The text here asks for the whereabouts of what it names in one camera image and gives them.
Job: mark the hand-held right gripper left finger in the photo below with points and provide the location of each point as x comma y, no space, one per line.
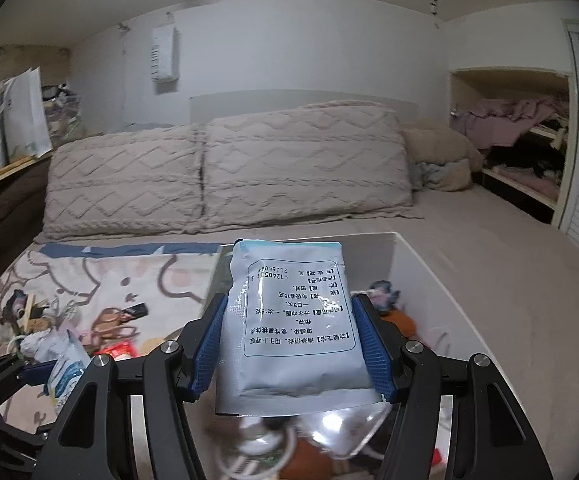
209,350

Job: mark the closet shelf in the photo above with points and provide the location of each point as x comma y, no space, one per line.
499,82

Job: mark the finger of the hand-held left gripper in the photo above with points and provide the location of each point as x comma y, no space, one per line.
14,422
37,372

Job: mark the white storage box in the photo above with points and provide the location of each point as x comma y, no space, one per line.
419,270

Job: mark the orange pouch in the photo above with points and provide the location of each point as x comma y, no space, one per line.
403,324

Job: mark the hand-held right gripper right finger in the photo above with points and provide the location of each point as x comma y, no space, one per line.
374,350

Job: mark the light blue cloth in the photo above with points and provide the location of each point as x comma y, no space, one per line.
432,172

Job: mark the beige textured pillow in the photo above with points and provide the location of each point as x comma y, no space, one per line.
124,180
304,165

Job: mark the crocheted yarn item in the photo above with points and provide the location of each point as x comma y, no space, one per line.
384,292

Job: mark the colourful clutter pile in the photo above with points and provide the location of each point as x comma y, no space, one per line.
62,110

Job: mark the beige plush cushion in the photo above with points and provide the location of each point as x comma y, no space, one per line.
439,142

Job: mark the brown blanket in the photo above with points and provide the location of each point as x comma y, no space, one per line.
4,220

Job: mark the black ceiling hooks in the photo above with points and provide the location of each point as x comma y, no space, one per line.
434,2

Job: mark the wooden shelf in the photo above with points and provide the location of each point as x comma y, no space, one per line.
4,170

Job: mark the printed blanket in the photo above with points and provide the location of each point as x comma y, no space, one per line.
119,280

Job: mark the white blue medicine sachet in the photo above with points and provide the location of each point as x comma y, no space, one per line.
289,330

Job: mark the red packet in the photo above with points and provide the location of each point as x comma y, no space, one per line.
119,350

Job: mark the transparent plastic pack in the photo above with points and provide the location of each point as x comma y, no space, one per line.
339,425

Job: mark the white wall hanging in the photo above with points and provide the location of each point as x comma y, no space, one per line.
164,52

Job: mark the pink clothes pile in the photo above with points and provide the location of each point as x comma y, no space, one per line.
499,120

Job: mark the dark clothes pile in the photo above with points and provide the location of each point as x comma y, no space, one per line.
529,157

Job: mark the white paper bag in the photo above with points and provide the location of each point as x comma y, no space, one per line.
24,110

